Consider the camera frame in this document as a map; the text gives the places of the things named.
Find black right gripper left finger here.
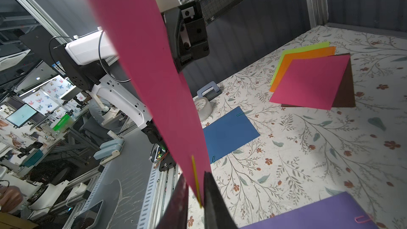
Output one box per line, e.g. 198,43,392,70
156,174,189,229

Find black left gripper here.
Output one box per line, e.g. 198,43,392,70
162,1,210,73

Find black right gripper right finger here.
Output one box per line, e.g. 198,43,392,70
204,172,238,229

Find yellow paperclip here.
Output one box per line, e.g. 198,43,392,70
191,155,203,208

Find magenta paper sheet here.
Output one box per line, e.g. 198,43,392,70
269,54,351,111
88,0,211,203

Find orange paper sheet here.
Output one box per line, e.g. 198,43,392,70
269,46,337,93

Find lime green paper sheet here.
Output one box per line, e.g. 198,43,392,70
270,41,331,86

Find brown paper sheet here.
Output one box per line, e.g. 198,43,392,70
281,53,357,108

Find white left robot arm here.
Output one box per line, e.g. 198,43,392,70
20,1,209,149

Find blue tape dispenser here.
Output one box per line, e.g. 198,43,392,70
197,81,222,101

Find blue paper sheet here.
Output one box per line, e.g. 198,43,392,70
203,107,260,163

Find white tape roll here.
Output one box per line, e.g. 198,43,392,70
194,97,213,122

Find light blue stapler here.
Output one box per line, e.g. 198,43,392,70
93,138,125,165

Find purple paper sheet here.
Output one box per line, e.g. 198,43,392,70
245,192,378,229

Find pink paperclip on purple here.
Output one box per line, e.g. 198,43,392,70
355,215,372,224

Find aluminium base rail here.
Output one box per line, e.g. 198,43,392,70
137,164,179,229

